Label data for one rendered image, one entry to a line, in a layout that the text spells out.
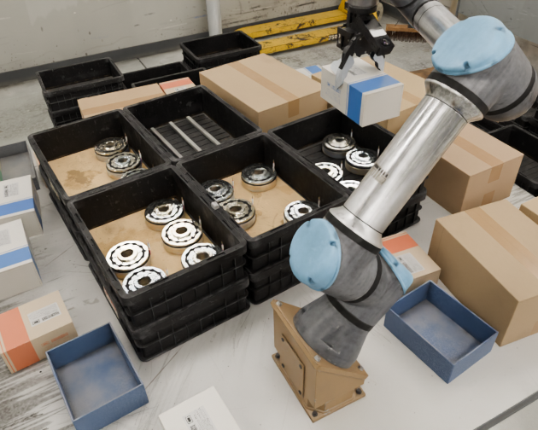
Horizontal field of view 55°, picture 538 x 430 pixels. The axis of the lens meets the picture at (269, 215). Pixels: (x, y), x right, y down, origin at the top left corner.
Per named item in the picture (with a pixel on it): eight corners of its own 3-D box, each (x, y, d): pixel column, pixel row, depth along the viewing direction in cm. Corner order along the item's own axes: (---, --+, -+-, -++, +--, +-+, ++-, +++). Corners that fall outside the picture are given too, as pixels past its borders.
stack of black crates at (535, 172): (561, 226, 237) (588, 165, 215) (513, 248, 227) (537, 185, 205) (494, 182, 265) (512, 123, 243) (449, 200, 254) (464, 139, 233)
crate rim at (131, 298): (250, 251, 118) (249, 243, 117) (125, 309, 106) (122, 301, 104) (174, 170, 144) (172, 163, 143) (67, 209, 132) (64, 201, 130)
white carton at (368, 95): (399, 115, 137) (404, 84, 131) (361, 127, 133) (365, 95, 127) (355, 87, 151) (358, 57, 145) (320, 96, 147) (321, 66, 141)
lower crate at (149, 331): (254, 310, 131) (251, 277, 123) (143, 368, 119) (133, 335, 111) (184, 226, 157) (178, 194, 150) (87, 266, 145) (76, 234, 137)
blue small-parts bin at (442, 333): (491, 351, 120) (499, 332, 116) (447, 384, 114) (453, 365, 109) (425, 298, 133) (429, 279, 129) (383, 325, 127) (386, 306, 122)
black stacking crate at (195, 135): (265, 164, 163) (264, 132, 156) (179, 197, 150) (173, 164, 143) (205, 114, 189) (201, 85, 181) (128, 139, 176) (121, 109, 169)
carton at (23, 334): (66, 310, 133) (57, 289, 128) (80, 341, 125) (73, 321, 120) (0, 338, 126) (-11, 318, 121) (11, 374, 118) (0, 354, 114)
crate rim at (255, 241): (351, 205, 130) (352, 197, 129) (250, 251, 118) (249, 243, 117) (265, 137, 157) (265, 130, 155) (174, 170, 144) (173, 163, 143)
